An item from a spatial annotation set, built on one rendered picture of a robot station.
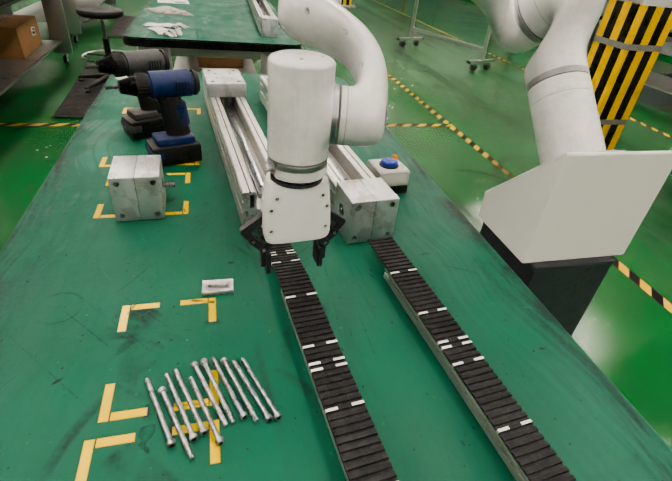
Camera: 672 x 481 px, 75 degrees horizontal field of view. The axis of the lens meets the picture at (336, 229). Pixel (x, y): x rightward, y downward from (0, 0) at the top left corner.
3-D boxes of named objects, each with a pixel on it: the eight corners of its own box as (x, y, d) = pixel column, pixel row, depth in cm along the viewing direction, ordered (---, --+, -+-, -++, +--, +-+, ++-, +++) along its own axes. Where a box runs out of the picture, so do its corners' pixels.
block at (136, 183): (177, 217, 89) (172, 175, 84) (116, 221, 86) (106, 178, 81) (177, 193, 97) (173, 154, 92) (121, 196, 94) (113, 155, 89)
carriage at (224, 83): (246, 106, 132) (246, 83, 128) (208, 106, 128) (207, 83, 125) (238, 89, 144) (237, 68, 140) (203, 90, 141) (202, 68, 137)
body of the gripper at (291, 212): (266, 182, 57) (266, 251, 64) (339, 177, 61) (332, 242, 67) (256, 158, 63) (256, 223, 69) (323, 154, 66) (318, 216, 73)
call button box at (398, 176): (406, 193, 107) (411, 170, 104) (370, 196, 104) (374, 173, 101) (392, 178, 113) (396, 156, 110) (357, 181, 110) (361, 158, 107)
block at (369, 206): (402, 237, 91) (411, 197, 86) (346, 244, 87) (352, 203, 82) (384, 214, 98) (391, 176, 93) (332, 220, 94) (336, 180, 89)
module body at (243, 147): (291, 224, 91) (293, 188, 86) (243, 229, 88) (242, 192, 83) (234, 100, 153) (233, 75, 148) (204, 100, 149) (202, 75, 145)
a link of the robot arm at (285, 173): (271, 169, 56) (270, 190, 58) (335, 165, 59) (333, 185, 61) (258, 143, 62) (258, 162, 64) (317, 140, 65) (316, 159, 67)
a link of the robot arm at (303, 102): (334, 144, 64) (271, 139, 64) (343, 50, 57) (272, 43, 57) (333, 170, 57) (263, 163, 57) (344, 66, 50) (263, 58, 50)
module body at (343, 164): (374, 215, 97) (380, 181, 92) (332, 220, 94) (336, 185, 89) (287, 99, 159) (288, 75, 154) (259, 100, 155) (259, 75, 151)
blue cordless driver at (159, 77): (207, 161, 112) (201, 73, 100) (124, 174, 102) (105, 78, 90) (198, 149, 117) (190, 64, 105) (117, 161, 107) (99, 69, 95)
